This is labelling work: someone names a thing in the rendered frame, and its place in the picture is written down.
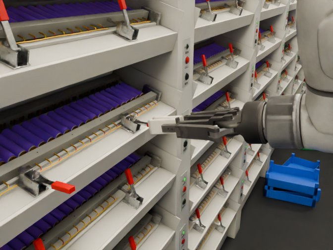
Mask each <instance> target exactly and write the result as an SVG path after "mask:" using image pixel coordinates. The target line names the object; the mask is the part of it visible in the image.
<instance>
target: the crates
mask: <svg viewBox="0 0 333 250"><path fill-rule="evenodd" d="M319 166H320V161H319V160H317V162H316V163H315V162H311V161H308V160H304V159H301V158H297V157H295V154H294V153H292V154H291V157H290V158H289V159H288V160H287V161H286V162H285V163H284V164H283V165H277V164H274V161H273V160H271V161H270V166H269V168H268V171H266V176H265V187H264V196H265V197H268V198H274V199H279V200H283V201H288V202H293V203H297V204H302V205H307V206H311V207H315V204H316V201H319V199H320V194H321V189H319V188H318V186H319V171H320V169H319Z"/></svg>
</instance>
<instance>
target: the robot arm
mask: <svg viewBox="0 0 333 250"><path fill-rule="evenodd" d="M296 34H297V44H298V51H299V57H300V62H301V66H302V68H303V71H304V76H305V82H306V94H295V95H280V96H271V97H270V98H269V99H268V101H267V102H266V101H250V102H246V103H245V104H244V106H243V108H242V111H240V108H239V107H234V108H229V109H220V110H211V111H201V112H191V113H190V115H185V116H184V117H183V116H162V117H153V118H152V120H148V126H149V131H150V134H176V136H177V138H186V139H198V140H209V141H213V142H221V136H226V137H233V136H236V135H241V136H243V138H244V140H245V142H247V143H248V144H267V143H269V145H270V146H271V147H272V148H297V149H302V148H305V149H314V150H318V151H322V152H326V153H333V0H297V3H296Z"/></svg>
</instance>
